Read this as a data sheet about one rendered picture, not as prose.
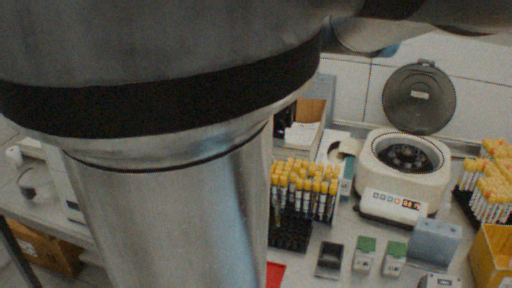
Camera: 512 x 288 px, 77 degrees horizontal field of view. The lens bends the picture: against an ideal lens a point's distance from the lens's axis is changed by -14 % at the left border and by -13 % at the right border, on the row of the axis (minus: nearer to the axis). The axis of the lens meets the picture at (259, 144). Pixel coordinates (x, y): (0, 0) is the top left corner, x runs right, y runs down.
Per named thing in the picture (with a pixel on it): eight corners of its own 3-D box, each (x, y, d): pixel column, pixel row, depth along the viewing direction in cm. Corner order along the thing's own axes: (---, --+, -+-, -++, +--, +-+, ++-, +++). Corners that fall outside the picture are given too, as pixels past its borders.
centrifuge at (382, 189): (342, 212, 92) (349, 173, 85) (367, 154, 114) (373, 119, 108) (435, 238, 83) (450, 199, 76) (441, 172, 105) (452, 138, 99)
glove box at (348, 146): (309, 194, 98) (312, 164, 93) (322, 147, 117) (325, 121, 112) (355, 202, 95) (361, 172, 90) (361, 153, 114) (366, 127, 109)
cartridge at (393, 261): (380, 276, 74) (387, 255, 71) (381, 260, 78) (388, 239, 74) (398, 279, 73) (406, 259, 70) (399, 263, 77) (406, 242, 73)
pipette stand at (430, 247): (403, 264, 77) (415, 232, 71) (407, 242, 82) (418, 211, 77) (446, 275, 73) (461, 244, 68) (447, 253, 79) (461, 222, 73)
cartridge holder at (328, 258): (313, 275, 75) (315, 264, 73) (320, 245, 82) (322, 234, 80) (338, 280, 74) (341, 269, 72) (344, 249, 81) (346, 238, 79)
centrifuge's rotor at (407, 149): (370, 180, 94) (374, 157, 90) (380, 151, 106) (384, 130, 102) (427, 195, 88) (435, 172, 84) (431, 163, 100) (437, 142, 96)
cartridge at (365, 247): (350, 271, 76) (356, 250, 72) (353, 255, 80) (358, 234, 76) (369, 274, 75) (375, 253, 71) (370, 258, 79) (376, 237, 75)
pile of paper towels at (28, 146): (17, 153, 114) (13, 142, 111) (37, 138, 122) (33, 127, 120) (66, 167, 108) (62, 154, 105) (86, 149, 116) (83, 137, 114)
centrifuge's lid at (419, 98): (388, 53, 98) (391, 49, 104) (374, 135, 108) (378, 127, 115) (465, 68, 90) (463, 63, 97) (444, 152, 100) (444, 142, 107)
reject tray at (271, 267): (246, 284, 73) (246, 281, 73) (256, 260, 79) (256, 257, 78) (278, 291, 72) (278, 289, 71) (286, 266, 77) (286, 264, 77)
